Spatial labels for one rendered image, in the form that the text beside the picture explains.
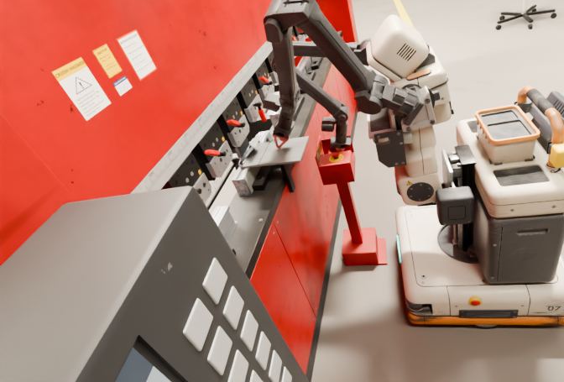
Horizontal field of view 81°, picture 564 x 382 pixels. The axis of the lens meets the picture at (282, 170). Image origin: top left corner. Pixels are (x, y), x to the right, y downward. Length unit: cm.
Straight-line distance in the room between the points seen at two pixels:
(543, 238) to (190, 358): 142
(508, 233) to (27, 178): 141
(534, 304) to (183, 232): 168
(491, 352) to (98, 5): 194
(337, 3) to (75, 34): 271
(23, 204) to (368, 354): 164
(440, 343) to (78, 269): 179
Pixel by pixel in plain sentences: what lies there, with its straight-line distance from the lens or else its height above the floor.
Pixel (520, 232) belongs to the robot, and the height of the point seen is 61.
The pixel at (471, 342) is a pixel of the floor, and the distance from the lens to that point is 192.
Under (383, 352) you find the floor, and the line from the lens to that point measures 189.
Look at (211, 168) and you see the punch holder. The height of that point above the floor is 115.
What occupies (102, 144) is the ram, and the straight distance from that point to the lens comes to 88.
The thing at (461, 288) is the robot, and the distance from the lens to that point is 172.
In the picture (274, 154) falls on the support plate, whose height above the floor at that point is 100.
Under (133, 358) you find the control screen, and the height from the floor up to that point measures 157.
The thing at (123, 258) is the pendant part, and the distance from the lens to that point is 20.
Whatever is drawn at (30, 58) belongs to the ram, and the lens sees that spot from 83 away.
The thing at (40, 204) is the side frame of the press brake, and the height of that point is 153.
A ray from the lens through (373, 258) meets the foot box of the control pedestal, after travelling 210.
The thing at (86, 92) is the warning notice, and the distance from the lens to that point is 88.
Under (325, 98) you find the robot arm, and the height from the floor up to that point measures 107.
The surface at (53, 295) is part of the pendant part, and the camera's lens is 21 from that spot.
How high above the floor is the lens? 171
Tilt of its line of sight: 33 degrees down
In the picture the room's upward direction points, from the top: 21 degrees counter-clockwise
